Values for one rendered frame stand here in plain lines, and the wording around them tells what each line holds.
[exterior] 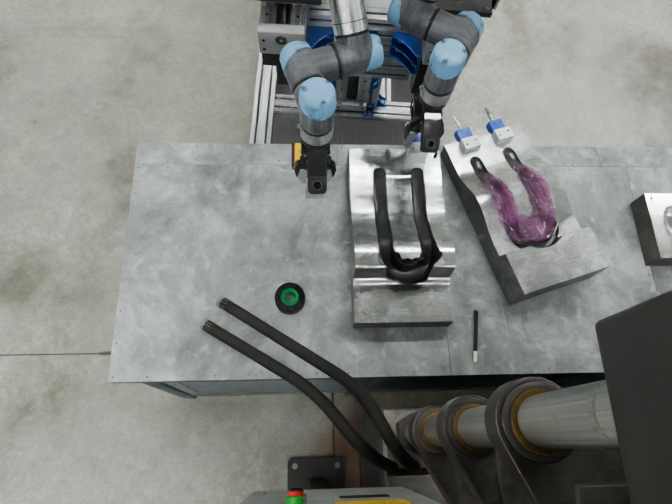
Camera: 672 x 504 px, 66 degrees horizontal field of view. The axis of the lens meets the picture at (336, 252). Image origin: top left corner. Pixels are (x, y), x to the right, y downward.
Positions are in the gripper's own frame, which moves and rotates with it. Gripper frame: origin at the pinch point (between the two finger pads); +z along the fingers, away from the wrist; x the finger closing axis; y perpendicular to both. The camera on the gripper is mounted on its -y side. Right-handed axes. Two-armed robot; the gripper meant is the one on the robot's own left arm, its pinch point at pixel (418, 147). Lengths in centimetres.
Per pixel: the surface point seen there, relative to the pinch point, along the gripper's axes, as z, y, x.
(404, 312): 7.4, -45.2, 5.7
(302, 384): 5, -63, 32
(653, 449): -91, -77, 11
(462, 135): 6.5, 8.3, -15.4
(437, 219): 4.4, -20.0, -4.7
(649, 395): -92, -74, 11
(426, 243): 1.8, -28.1, -0.4
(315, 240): 13.3, -22.6, 28.5
